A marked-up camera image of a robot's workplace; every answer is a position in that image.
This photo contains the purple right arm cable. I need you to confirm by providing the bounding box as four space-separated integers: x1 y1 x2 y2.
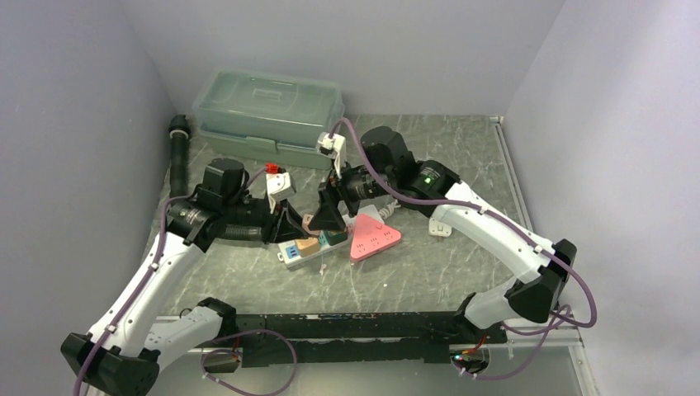
328 117 598 329

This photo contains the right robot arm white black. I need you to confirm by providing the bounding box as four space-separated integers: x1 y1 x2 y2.
309 126 576 342

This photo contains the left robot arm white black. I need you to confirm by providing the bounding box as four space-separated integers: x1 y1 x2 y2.
60 158 305 395

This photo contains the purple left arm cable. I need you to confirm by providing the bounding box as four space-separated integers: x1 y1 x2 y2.
72 166 269 396

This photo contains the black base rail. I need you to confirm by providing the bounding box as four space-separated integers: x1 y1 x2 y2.
202 311 507 368

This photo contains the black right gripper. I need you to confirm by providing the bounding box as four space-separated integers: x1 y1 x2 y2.
308 154 395 233

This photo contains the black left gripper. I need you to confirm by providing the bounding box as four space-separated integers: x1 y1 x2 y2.
223 193 309 244

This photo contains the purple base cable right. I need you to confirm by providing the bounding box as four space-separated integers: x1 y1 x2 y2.
452 305 573 382

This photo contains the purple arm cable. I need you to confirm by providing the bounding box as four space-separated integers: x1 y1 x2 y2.
328 117 598 329
72 166 269 396

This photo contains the aluminium frame rail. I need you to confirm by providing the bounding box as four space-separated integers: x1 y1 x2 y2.
84 115 594 396

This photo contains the dark green cube adapter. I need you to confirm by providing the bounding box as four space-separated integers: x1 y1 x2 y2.
319 230 348 247

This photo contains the white square adapter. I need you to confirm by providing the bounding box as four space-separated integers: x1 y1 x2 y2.
428 218 452 238

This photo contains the black corrugated hose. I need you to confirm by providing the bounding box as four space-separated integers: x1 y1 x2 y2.
166 114 263 244

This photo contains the translucent green plastic box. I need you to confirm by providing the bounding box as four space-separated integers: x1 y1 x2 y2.
192 69 345 170

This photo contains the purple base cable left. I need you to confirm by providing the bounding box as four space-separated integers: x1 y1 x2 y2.
201 330 299 396

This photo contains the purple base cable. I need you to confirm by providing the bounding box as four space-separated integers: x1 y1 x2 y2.
452 305 573 382
201 330 299 396

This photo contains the pink triangular power strip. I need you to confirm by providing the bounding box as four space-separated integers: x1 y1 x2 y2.
350 214 402 262

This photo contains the white multicolour power strip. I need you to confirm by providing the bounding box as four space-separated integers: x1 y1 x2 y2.
277 205 385 270

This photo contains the tan cube plug adapter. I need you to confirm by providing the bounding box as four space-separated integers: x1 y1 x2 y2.
295 238 321 257

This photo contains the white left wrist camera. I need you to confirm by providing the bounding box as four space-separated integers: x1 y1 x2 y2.
265 163 297 203

